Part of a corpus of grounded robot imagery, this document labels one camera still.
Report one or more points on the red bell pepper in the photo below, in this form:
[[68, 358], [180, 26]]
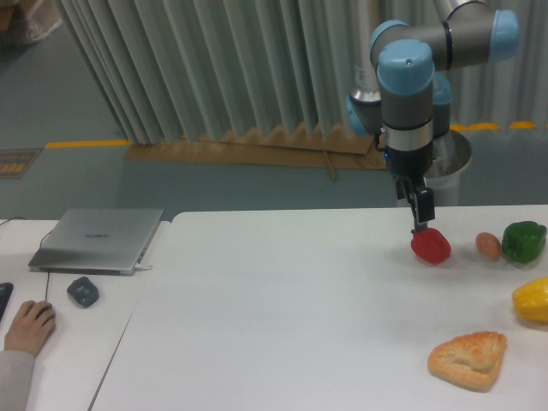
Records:
[[431, 246]]

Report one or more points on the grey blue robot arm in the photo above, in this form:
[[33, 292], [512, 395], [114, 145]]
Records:
[[393, 94]]

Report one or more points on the pale green pleated curtain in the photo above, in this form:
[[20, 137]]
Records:
[[187, 69]]

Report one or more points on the silver closed laptop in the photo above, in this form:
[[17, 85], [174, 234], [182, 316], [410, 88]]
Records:
[[98, 241]]

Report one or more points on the brown cardboard sheet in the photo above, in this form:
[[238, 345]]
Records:
[[337, 150]]

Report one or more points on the person's hand on mouse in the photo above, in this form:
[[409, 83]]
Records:
[[25, 333]]

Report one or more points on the black computer mouse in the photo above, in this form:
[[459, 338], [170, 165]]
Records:
[[45, 312]]

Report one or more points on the green bell pepper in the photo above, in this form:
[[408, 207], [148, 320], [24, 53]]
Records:
[[524, 241]]

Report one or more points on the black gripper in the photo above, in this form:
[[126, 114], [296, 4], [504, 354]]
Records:
[[413, 165]]

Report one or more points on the grey sleeved forearm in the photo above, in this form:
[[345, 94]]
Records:
[[16, 378]]

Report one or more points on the brown egg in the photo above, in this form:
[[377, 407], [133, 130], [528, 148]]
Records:
[[488, 245]]

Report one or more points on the golden pastry turnover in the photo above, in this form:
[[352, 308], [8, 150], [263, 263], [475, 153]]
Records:
[[471, 361]]

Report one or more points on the dark grey round device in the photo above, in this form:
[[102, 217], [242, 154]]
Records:
[[84, 292]]

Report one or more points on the yellow bell pepper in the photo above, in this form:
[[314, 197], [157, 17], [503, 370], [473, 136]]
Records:
[[530, 300]]

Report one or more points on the black keyboard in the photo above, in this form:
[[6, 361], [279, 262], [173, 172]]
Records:
[[6, 290]]

